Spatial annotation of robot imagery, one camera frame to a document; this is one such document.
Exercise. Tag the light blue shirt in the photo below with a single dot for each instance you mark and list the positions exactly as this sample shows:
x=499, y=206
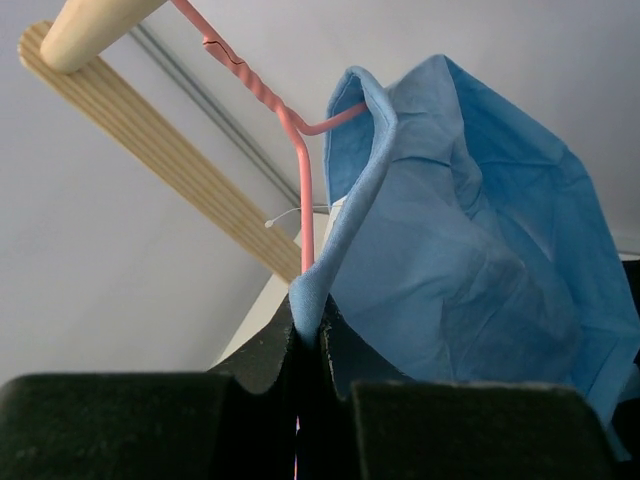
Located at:
x=469, y=242

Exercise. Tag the black shirt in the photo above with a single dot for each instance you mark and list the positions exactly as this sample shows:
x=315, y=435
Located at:
x=626, y=416

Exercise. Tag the wooden clothes rack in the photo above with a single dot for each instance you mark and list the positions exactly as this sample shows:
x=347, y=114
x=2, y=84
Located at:
x=65, y=55

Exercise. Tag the pink wire hanger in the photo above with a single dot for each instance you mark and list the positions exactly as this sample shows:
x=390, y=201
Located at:
x=290, y=125

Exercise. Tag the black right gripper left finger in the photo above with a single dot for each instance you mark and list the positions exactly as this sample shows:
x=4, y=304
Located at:
x=234, y=421

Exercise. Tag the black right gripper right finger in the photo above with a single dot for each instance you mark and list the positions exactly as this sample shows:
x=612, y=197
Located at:
x=363, y=419

